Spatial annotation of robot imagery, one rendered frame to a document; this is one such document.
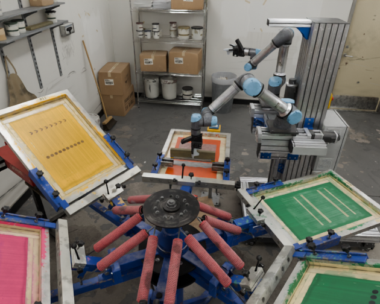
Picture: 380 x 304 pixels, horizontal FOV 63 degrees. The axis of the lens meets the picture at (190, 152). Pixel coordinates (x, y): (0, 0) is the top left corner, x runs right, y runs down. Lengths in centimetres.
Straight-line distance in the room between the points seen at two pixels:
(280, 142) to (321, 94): 51
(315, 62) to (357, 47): 365
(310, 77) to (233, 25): 330
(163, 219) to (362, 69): 536
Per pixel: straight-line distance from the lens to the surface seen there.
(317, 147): 262
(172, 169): 251
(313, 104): 277
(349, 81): 642
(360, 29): 620
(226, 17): 578
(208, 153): 240
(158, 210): 162
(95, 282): 188
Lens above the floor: 241
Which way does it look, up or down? 32 degrees down
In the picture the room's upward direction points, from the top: 1 degrees clockwise
